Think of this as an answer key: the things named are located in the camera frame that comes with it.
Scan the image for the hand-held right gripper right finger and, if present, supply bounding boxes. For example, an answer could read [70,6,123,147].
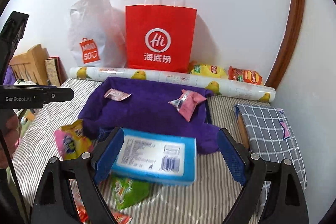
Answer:
[217,128,309,224]

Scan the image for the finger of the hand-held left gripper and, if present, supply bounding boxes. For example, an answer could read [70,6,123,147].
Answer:
[43,87,75,104]

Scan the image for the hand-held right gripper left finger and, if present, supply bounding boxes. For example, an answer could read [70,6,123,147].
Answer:
[31,127,125,224]

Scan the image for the pink and yellow snack packet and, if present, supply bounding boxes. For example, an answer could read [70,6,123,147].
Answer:
[54,119,93,161]

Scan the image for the light blue box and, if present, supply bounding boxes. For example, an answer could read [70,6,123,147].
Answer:
[110,128,197,186]

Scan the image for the person's left hand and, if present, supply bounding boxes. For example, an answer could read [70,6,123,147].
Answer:
[0,110,20,169]

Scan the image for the brown book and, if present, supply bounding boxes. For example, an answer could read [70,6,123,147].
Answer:
[45,56,68,86]

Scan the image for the green snack packet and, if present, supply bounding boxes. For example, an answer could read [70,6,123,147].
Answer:
[110,173,153,209]

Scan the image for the wooden headboard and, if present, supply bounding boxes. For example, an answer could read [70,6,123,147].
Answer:
[9,44,50,85]

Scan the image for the grey checked cushion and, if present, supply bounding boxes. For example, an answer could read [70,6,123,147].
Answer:
[234,104,307,214]

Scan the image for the red and white snack packet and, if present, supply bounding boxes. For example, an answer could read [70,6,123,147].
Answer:
[70,179,91,224]

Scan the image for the pear print paper roll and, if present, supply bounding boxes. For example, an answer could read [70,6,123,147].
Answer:
[69,67,276,102]

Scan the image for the small pink snack packet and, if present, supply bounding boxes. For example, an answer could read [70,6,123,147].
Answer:
[104,88,132,102]

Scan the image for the purple towel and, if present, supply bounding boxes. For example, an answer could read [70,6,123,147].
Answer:
[78,77,223,155]

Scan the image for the pink clear-banded snack packet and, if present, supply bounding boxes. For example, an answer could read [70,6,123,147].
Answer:
[168,89,208,121]

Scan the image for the white plastic bag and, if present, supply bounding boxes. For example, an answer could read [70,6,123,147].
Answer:
[67,0,128,68]

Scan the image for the orange chip bag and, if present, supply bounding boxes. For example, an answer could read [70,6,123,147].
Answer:
[228,66,263,86]

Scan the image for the yellow chip bag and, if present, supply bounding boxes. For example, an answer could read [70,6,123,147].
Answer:
[189,63,228,80]

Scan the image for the red paper bag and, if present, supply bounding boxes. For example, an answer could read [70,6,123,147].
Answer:
[125,0,197,73]

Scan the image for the brown wooden door frame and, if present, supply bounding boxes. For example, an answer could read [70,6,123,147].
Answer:
[264,0,306,93]

